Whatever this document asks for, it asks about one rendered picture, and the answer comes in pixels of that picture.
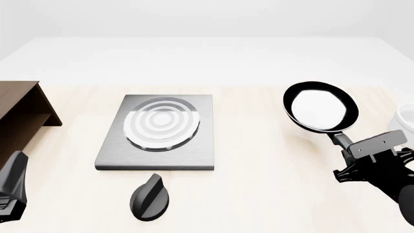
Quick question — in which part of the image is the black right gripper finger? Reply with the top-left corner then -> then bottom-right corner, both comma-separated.
341,149 -> 357,169

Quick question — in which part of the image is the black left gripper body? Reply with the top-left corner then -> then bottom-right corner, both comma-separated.
0,192 -> 27,223

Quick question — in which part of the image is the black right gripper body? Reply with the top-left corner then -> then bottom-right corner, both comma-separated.
334,147 -> 414,184

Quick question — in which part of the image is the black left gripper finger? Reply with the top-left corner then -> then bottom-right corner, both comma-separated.
0,150 -> 30,203

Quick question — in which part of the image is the black frying pan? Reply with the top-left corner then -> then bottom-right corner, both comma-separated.
283,81 -> 360,151

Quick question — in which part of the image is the round black stove knob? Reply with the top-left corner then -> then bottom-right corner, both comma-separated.
129,173 -> 170,222

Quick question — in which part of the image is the grey stove plate with rings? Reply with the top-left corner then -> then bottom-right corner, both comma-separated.
94,94 -> 217,172

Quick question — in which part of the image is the white bowl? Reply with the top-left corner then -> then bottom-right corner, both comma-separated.
387,103 -> 414,148

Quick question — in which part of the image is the dark brown wooden cabinet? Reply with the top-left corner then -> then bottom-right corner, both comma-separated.
0,80 -> 63,170

